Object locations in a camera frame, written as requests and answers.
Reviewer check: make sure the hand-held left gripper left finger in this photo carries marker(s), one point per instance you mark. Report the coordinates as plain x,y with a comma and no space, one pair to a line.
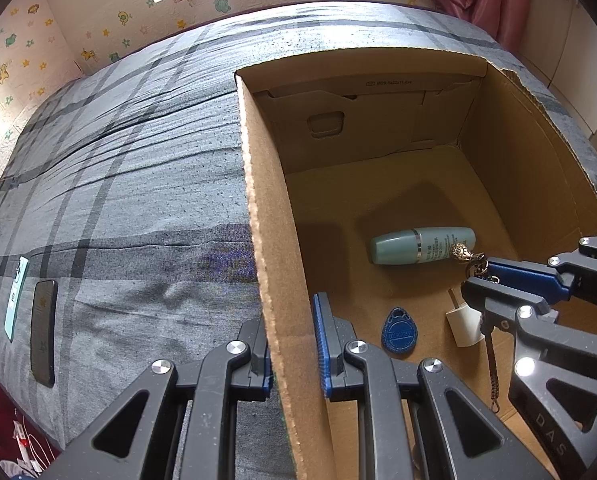
264,385

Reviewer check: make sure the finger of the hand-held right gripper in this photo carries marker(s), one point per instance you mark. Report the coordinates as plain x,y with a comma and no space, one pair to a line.
518,272
498,295

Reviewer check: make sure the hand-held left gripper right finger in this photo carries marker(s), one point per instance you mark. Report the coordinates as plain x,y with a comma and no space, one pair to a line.
321,340

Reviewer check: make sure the white charger plug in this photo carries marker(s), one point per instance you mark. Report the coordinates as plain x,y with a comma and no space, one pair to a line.
463,325

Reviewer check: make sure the key bunch with gold charm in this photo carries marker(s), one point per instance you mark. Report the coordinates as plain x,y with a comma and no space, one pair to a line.
459,252

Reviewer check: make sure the blue key fob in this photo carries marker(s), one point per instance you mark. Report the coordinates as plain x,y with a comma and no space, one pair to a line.
400,332

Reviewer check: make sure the green cosmetic bottle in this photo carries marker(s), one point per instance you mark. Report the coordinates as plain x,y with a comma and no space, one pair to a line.
403,246

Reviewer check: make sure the cardboard box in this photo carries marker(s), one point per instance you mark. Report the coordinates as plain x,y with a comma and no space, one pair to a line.
378,185

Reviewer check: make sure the beige cabinet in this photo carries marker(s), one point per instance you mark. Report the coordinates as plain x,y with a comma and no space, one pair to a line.
593,100

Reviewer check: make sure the dark smartphone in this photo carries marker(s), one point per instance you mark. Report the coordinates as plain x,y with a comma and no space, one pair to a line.
44,335

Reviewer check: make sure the grey plaid bedsheet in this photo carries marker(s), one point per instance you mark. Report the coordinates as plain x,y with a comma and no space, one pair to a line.
128,185

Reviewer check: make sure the teal smartphone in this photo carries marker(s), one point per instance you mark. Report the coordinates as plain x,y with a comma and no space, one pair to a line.
17,300

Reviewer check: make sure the pink curtain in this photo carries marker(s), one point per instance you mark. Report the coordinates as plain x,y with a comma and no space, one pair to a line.
503,0

